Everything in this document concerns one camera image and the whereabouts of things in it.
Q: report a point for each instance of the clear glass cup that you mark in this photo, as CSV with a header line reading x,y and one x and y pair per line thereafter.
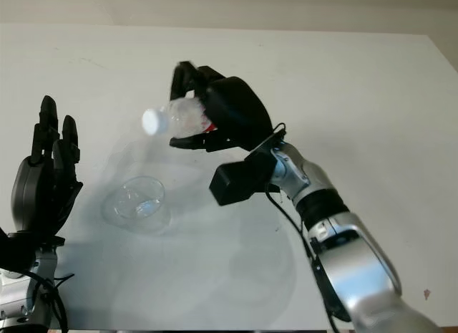
x,y
139,204

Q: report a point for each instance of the clear plastic water bottle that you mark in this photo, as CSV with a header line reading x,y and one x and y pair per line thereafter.
x,y
179,116

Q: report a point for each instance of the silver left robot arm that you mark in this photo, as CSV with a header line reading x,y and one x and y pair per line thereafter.
x,y
21,293

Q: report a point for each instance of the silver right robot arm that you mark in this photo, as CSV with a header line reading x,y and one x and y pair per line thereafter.
x,y
358,258

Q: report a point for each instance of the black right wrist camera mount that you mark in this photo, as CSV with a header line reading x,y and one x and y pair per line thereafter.
x,y
243,179

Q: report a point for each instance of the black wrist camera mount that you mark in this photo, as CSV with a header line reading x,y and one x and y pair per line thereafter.
x,y
243,179
14,250

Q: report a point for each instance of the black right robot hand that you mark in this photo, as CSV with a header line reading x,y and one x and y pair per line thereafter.
x,y
239,111

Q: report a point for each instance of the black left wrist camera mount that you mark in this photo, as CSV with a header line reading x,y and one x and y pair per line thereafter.
x,y
14,250

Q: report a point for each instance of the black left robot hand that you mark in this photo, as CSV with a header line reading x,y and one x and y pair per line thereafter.
x,y
32,193

